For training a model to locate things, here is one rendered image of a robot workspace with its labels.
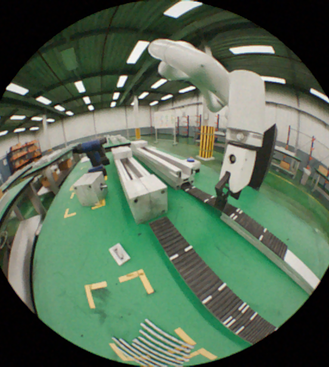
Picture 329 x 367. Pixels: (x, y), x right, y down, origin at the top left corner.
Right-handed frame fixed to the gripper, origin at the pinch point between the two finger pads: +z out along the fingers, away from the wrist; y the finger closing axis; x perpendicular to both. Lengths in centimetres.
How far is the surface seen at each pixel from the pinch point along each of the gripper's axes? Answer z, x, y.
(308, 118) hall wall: -224, -133, 750
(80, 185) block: -3.0, 26.7, -38.8
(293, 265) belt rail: 3.1, -27.3, -1.2
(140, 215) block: 3.0, 10.5, -22.4
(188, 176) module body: 1.6, 20.2, 1.9
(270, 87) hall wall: -355, 114, 747
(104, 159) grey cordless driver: 1, 75, -32
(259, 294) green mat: 6.1, -22.8, -11.3
